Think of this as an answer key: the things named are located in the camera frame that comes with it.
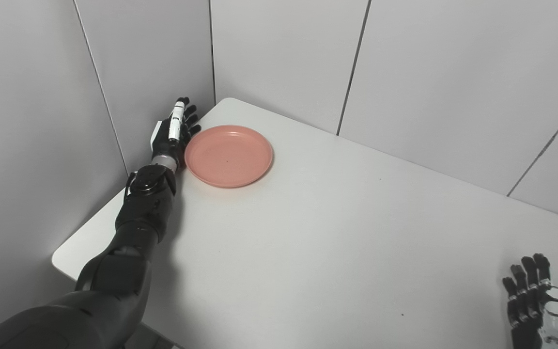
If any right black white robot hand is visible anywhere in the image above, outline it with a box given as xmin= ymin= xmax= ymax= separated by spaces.
xmin=502 ymin=253 xmax=558 ymax=349

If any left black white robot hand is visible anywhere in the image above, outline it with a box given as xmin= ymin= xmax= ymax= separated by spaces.
xmin=151 ymin=97 xmax=202 ymax=168

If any pink round plate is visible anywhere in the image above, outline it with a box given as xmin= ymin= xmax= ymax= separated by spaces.
xmin=185 ymin=125 xmax=274 ymax=189

